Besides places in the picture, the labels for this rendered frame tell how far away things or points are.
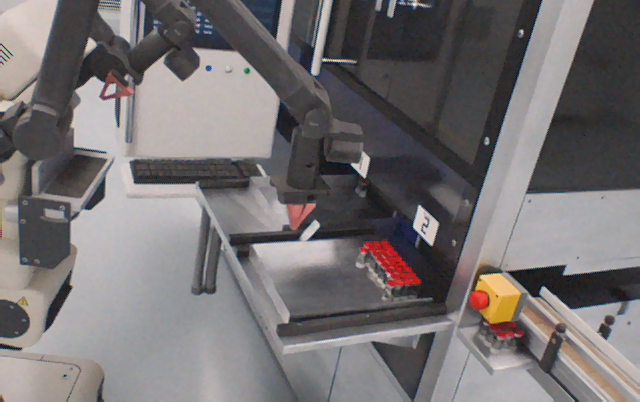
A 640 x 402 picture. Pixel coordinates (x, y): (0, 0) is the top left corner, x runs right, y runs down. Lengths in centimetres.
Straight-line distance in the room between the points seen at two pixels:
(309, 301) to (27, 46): 74
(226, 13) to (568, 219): 85
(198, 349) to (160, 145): 87
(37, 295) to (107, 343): 112
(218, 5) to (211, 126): 111
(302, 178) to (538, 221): 53
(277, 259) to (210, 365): 108
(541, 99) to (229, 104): 112
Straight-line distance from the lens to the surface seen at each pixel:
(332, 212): 179
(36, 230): 142
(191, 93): 207
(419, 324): 145
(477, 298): 135
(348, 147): 117
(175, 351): 260
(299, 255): 157
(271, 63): 108
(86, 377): 209
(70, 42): 110
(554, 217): 146
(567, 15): 125
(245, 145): 218
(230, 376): 252
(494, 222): 136
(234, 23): 106
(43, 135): 116
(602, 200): 154
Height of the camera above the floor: 171
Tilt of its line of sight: 26 degrees down
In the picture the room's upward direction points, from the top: 11 degrees clockwise
